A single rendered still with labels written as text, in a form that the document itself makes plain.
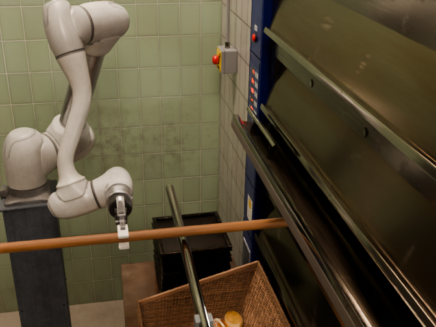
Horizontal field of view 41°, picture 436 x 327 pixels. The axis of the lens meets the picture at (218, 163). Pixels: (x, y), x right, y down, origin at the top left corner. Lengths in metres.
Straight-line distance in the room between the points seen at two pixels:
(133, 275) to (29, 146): 0.75
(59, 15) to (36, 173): 0.68
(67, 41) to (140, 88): 0.95
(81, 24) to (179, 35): 0.89
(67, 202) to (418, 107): 1.26
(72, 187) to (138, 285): 0.74
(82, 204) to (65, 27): 0.58
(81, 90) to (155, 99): 0.95
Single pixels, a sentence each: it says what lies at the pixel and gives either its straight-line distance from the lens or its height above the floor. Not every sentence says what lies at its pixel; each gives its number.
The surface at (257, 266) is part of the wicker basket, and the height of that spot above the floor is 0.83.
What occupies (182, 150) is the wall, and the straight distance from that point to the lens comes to 3.03.
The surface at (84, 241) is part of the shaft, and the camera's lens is 1.76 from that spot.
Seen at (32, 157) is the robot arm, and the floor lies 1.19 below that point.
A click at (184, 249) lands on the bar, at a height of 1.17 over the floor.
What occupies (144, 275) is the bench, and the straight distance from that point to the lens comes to 2.66.
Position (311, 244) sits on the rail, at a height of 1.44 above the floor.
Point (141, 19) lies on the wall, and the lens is 2.80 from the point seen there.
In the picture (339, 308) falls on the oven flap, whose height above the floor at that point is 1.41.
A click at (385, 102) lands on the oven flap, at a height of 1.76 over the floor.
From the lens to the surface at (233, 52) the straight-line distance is 2.53.
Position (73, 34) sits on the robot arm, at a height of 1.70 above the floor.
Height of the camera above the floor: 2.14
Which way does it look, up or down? 25 degrees down
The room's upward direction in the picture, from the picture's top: 1 degrees clockwise
